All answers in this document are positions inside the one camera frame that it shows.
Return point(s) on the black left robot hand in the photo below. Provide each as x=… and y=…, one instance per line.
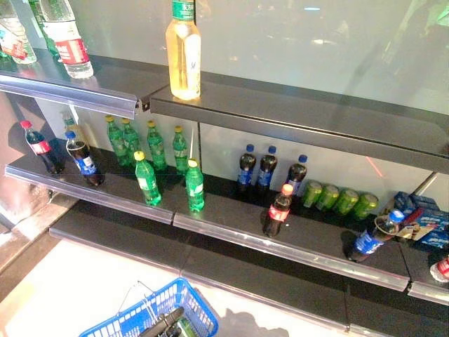
x=161, y=324

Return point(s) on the blue plastic shopping basket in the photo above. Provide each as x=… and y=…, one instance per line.
x=201, y=314

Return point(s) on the black base shelf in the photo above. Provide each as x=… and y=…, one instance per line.
x=210, y=252

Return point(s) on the cola bottle red label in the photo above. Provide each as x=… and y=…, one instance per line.
x=42, y=147
x=279, y=210

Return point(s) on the small yellow tea bottle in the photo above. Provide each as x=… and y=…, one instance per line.
x=72, y=123

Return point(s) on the large yellow tea bottle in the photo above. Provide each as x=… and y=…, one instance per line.
x=182, y=63

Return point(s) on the black shelf board plain edge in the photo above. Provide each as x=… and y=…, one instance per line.
x=315, y=112

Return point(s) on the red tan snack packet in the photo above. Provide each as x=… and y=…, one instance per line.
x=408, y=228

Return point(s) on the blue snack box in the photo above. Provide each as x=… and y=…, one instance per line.
x=435, y=231
x=403, y=201
x=426, y=201

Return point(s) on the clear water bottles red label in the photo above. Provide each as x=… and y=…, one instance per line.
x=72, y=52

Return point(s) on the green plastic bottle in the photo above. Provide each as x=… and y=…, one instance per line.
x=4, y=54
x=52, y=49

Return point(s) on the black shelf board clear rail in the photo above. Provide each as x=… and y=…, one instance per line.
x=421, y=270
x=315, y=238
x=115, y=84
x=119, y=189

